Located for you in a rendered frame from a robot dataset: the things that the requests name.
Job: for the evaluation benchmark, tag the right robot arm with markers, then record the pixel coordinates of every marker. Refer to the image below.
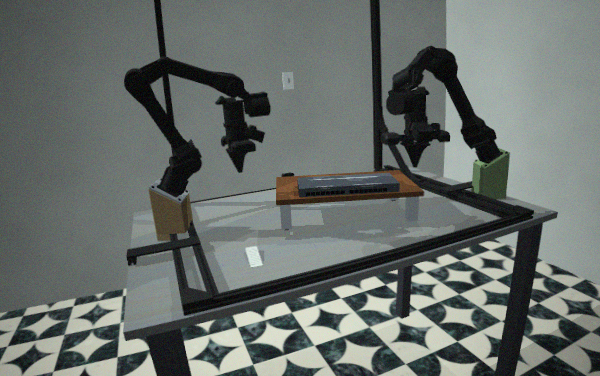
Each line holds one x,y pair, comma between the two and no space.
137,82

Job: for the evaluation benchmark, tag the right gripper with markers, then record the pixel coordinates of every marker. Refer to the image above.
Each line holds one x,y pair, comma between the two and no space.
235,132

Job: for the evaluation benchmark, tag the grey network switch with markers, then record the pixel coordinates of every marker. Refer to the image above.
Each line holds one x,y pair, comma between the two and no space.
347,184

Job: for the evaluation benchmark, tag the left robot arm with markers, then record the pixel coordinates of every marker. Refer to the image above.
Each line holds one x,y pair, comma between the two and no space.
474,130

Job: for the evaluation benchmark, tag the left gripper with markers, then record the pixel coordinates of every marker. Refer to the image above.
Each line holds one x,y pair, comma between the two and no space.
392,138

